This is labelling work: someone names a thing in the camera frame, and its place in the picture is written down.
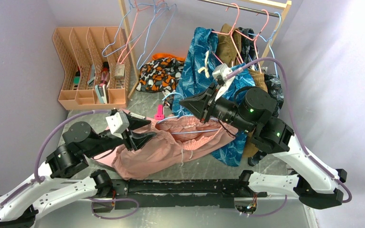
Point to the brown shorts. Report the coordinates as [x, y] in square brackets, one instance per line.
[255, 75]

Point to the pink shorts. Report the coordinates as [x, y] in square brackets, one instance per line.
[168, 148]

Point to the wooden clothes rack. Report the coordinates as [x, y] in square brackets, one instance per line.
[283, 7]

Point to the dark grey patterned shorts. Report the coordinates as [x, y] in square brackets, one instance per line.
[268, 82]

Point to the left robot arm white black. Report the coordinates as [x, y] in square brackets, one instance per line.
[52, 185]

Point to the pink hanger with blue shorts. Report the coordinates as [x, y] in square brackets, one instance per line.
[229, 34]

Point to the orange camouflage shorts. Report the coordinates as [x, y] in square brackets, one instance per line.
[161, 74]

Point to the blue hanger with grey shorts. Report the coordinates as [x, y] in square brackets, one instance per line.
[270, 33]

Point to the light blue wire hanger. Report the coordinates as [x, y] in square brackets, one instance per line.
[186, 122]

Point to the pink hanger with brown shorts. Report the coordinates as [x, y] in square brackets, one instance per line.
[258, 37]

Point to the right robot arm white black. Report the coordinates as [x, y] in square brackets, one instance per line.
[314, 183]

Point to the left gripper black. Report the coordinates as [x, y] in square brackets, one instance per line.
[138, 140]

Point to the peach plastic file organizer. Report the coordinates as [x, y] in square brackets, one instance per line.
[97, 71]

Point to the pink hanger on left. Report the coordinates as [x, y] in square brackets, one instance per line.
[137, 18]

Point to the blue shark print shorts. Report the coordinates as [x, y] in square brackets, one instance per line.
[201, 53]

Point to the pink flat board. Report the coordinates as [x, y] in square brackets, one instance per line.
[102, 159]

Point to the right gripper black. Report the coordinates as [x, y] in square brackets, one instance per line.
[203, 102]

